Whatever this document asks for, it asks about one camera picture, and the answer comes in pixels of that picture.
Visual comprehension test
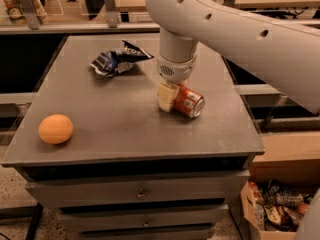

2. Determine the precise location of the orange fruit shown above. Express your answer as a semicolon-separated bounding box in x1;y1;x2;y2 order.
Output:
38;114;73;144

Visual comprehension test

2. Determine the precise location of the cardboard box of snacks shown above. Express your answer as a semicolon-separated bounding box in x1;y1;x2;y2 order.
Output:
241;178;319;240

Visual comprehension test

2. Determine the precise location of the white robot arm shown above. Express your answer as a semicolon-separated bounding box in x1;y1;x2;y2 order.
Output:
145;0;320;114

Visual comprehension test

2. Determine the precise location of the middle metal railing bracket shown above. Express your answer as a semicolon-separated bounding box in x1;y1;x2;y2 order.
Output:
104;0;118;28

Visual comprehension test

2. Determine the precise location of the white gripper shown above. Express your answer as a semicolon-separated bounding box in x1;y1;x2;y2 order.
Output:
157;55;197;112

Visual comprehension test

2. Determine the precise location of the red coke can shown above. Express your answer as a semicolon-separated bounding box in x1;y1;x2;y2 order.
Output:
173;85;205;119

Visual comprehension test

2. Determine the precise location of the crumpled blue chip bag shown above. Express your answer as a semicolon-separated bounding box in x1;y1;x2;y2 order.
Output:
91;40;153;78

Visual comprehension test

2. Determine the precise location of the grey drawer cabinet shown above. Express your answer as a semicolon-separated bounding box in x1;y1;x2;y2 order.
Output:
2;34;264;240

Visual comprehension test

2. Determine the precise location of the left metal railing bracket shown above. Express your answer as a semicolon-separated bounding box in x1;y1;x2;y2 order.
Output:
19;0;41;30

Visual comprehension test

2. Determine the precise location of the top drawer knob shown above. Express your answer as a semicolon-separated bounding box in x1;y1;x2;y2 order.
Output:
136;189;146;200

